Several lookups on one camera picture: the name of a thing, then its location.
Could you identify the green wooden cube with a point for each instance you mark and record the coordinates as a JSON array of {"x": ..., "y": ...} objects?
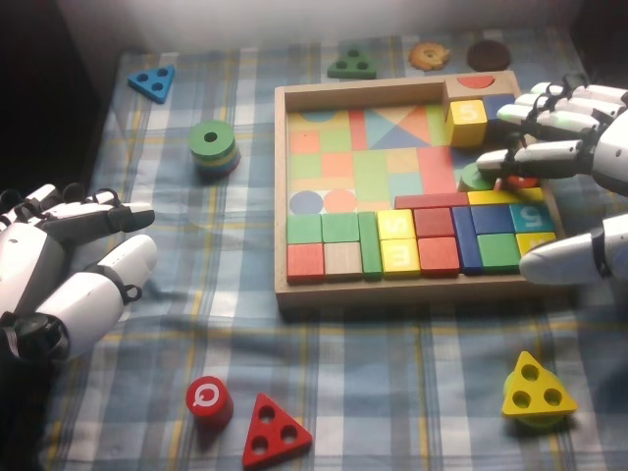
[
  {"x": 304, "y": 228},
  {"x": 498, "y": 252},
  {"x": 340, "y": 226}
]

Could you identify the yellow wooden plank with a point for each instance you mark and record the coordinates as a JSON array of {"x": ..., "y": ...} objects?
[{"x": 505, "y": 197}]

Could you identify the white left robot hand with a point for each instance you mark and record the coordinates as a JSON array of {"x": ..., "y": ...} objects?
[{"x": 24, "y": 265}]

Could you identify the yellow triangle with three holes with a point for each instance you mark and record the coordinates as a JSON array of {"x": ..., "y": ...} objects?
[{"x": 536, "y": 389}]

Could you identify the dark red wooden cube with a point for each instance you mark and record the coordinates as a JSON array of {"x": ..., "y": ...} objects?
[{"x": 434, "y": 223}]

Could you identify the natural wooden cube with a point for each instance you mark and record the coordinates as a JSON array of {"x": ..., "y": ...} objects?
[{"x": 342, "y": 257}]

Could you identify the blue plaid cloth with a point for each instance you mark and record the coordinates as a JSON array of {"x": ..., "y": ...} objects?
[{"x": 343, "y": 368}]

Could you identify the yellow cube with letter E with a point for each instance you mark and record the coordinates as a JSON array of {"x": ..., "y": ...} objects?
[{"x": 400, "y": 256}]

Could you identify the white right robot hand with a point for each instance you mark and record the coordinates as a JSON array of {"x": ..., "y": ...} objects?
[{"x": 611, "y": 152}]

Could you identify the red cylinder with white Q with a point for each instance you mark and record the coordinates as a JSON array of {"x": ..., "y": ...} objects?
[{"x": 211, "y": 409}]

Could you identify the red triangle with three holes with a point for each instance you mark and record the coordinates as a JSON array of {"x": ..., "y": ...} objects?
[{"x": 273, "y": 430}]

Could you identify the blue triangle with three holes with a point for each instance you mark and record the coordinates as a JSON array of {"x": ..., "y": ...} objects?
[{"x": 153, "y": 79}]

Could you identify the green triangle with three holes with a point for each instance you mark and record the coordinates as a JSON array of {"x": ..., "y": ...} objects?
[{"x": 352, "y": 61}]

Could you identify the tan toy cookie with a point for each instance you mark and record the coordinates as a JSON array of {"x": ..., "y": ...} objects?
[{"x": 419, "y": 59}]

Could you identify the blue wooden plank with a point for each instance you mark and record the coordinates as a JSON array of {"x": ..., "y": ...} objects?
[{"x": 466, "y": 245}]

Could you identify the green wooden plank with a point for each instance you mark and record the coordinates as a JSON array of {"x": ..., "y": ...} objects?
[{"x": 370, "y": 245}]

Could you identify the large yellow cube with five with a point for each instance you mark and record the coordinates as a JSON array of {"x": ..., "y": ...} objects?
[{"x": 466, "y": 122}]

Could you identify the green wooden cylinder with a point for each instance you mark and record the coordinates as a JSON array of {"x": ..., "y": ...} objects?
[{"x": 473, "y": 180}]

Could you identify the red wooden plank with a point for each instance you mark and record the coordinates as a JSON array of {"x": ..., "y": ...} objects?
[{"x": 432, "y": 200}]

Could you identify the teal cube with five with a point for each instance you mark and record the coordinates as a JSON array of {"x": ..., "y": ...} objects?
[{"x": 532, "y": 217}]

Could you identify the blue wooden cube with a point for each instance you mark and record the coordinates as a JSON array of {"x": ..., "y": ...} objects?
[{"x": 495, "y": 105}]

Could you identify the dark chocolate toy cookie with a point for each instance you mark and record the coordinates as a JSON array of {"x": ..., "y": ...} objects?
[{"x": 488, "y": 55}]

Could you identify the wooden puzzle tray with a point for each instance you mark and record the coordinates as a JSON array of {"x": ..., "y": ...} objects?
[{"x": 392, "y": 294}]

